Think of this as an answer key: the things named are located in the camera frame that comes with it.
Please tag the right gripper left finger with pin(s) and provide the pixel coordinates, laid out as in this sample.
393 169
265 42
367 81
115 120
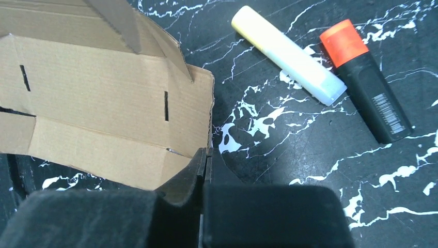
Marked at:
166 217

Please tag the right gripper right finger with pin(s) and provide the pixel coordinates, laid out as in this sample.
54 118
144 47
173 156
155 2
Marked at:
268 215

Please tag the brown cardboard box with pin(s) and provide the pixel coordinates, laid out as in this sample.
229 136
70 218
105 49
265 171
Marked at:
98 86

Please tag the yellow highlighter marker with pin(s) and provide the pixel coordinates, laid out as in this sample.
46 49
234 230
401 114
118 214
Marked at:
293 60

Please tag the orange capped black marker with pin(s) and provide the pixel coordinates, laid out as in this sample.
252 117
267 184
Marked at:
366 84

